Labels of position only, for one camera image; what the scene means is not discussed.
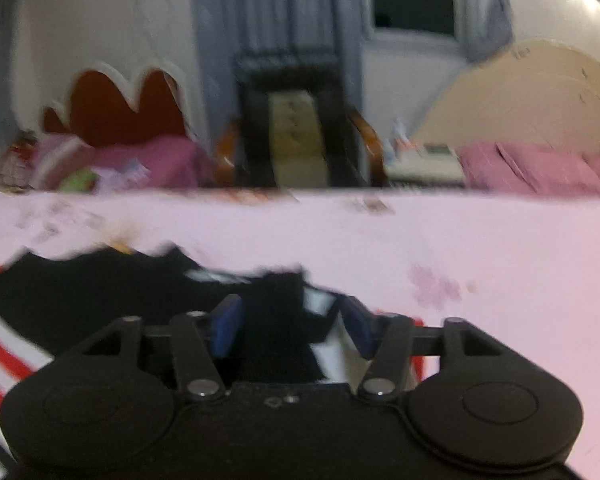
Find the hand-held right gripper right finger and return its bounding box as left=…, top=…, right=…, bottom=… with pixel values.
left=337, top=296, right=506, bottom=404

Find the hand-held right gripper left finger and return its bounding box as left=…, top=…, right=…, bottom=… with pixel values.
left=77, top=294, right=244, bottom=403

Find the striped knit sweater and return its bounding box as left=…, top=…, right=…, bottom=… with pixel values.
left=0, top=247, right=426, bottom=480

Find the pink floral bed sheet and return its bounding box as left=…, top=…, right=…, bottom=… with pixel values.
left=0, top=187, right=600, bottom=480

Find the magenta blanket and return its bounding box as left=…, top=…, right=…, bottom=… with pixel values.
left=92, top=137, right=216, bottom=191

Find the white nightstand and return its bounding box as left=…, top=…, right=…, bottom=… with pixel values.
left=385, top=142, right=466, bottom=187

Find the green cloth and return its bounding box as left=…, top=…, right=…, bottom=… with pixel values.
left=60, top=170, right=99, bottom=192

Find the black office chair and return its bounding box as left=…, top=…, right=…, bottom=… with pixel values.
left=215, top=50, right=386, bottom=188

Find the pink striped pillow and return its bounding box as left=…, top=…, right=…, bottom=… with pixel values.
left=30, top=135, right=101, bottom=191

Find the red scalloped headboard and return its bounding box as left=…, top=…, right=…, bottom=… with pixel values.
left=40, top=62, right=201, bottom=148

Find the cream arched headboard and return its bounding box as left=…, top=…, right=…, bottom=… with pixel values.
left=412, top=40, right=600, bottom=161

